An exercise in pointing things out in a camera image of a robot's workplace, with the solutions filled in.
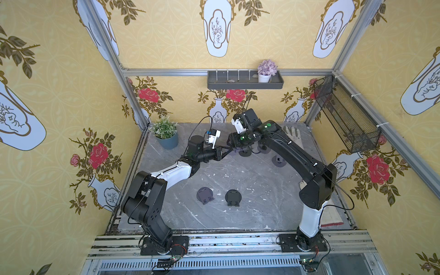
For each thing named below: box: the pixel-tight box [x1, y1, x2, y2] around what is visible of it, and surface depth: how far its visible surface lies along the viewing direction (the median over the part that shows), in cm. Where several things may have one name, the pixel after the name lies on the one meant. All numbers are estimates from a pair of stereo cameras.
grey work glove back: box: [283, 125, 305, 150], surface depth 116 cm
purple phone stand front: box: [196, 186, 215, 206], surface depth 90 cm
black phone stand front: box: [224, 189, 243, 207], surface depth 89 cm
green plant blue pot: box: [150, 115, 179, 150], surface depth 101 cm
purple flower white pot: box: [257, 59, 278, 84], surface depth 85 cm
